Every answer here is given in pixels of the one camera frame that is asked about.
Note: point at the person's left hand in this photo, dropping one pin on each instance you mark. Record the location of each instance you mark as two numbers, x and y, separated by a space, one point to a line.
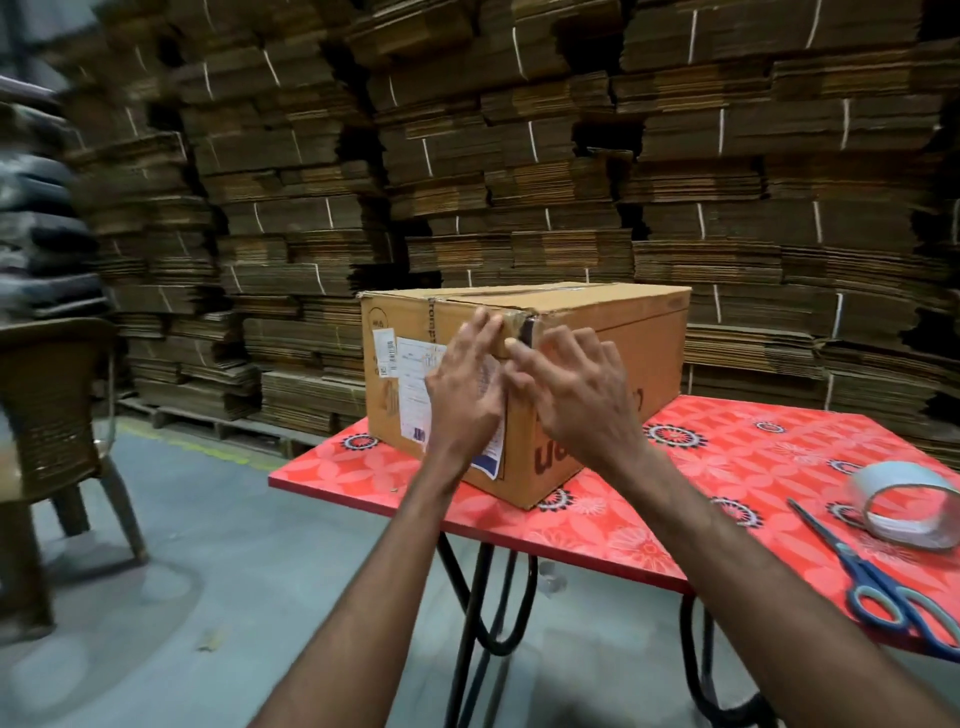
461 397

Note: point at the person's right hand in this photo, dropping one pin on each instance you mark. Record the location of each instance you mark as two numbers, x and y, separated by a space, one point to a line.
581 397

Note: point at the person's right thumb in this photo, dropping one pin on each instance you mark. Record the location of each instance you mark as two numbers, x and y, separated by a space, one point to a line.
525 364

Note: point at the person's left thumb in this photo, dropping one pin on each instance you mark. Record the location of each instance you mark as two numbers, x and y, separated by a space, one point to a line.
498 379

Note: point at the brown cardboard box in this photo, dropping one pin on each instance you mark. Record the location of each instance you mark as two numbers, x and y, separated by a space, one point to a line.
570 360

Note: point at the person's right forearm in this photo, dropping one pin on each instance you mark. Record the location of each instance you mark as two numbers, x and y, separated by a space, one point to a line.
757 600

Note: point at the person's left forearm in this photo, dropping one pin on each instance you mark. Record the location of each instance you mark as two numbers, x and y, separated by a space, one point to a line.
375 592

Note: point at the white shipping label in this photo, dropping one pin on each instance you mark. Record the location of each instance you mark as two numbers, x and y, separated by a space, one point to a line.
420 397

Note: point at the small white barcode sticker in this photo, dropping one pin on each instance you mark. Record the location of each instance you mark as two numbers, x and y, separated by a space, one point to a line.
385 352

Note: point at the stacks of flattened cardboard bundles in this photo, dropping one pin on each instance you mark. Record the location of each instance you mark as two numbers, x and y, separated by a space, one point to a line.
525 187

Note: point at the red floral folding table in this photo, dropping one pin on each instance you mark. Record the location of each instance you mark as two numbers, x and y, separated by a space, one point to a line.
720 480

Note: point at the wooden pallet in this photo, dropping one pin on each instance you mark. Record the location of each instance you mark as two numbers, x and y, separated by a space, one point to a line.
217 427

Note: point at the grey tape roll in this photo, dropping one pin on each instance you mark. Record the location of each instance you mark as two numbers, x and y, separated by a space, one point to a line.
904 502

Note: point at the brown plastic chair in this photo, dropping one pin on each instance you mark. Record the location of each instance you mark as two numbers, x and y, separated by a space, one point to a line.
56 450

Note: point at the stack of dark grey sheets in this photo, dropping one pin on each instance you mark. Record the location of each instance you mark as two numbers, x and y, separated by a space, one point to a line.
37 217

